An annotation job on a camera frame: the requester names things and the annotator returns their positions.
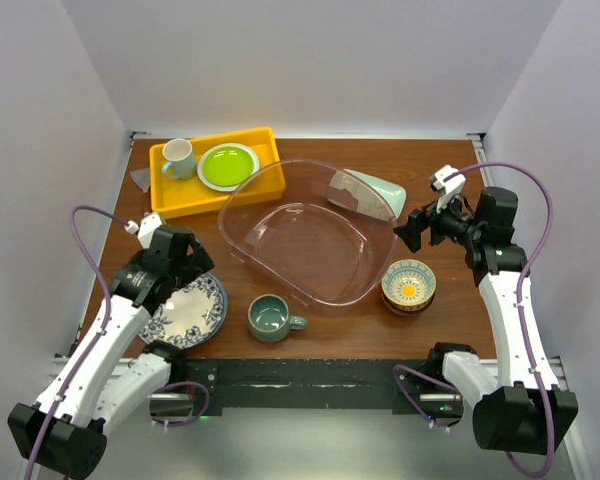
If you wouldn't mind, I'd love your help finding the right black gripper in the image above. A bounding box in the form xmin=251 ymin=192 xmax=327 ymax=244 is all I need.
xmin=393 ymin=188 xmax=482 ymax=253

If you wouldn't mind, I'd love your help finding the blue floral plate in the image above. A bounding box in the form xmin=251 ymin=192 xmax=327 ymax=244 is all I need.
xmin=138 ymin=273 xmax=229 ymax=349

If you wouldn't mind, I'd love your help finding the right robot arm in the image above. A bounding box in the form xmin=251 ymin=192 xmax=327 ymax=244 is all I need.
xmin=394 ymin=187 xmax=579 ymax=456

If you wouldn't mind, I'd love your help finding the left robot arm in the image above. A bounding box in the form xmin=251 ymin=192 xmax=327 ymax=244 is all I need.
xmin=7 ymin=225 xmax=214 ymax=479

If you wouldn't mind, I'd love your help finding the clear plastic bin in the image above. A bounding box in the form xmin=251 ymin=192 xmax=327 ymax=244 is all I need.
xmin=218 ymin=159 xmax=397 ymax=311

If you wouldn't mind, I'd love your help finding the light blue rectangular dish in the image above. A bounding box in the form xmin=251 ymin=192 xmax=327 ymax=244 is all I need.
xmin=326 ymin=169 xmax=407 ymax=221

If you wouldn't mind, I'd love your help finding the yellow plastic tray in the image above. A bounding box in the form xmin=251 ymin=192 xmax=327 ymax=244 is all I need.
xmin=149 ymin=127 xmax=286 ymax=219

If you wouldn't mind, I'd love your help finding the yellow blue patterned bowl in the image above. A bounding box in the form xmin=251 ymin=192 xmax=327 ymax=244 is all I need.
xmin=380 ymin=259 xmax=437 ymax=308

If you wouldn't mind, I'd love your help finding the grey rimmed plate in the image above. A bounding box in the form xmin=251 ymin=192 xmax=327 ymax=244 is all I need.
xmin=197 ymin=143 xmax=260 ymax=192

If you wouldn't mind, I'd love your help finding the light blue white mug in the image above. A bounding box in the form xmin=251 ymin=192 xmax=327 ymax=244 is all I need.
xmin=162 ymin=138 xmax=197 ymax=180

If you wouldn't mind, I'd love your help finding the lime green plate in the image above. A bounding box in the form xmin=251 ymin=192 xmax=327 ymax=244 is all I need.
xmin=202 ymin=145 xmax=256 ymax=187

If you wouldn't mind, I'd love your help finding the teal ceramic mug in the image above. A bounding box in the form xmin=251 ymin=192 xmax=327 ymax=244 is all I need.
xmin=247 ymin=294 xmax=308 ymax=343

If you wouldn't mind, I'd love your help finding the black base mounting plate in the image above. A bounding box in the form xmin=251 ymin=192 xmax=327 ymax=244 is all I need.
xmin=149 ymin=357 xmax=465 ymax=421

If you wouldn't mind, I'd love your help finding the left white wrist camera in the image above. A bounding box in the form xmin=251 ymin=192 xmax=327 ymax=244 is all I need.
xmin=124 ymin=212 xmax=166 ymax=249

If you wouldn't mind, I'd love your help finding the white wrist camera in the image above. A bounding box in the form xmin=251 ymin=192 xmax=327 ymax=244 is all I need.
xmin=429 ymin=165 xmax=466 ymax=213
xmin=124 ymin=212 xmax=166 ymax=249

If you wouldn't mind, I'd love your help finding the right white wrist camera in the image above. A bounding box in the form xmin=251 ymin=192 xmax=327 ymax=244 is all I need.
xmin=429 ymin=165 xmax=466 ymax=213

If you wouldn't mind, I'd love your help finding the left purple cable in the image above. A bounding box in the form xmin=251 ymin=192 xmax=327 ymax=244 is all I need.
xmin=23 ymin=205 xmax=131 ymax=480

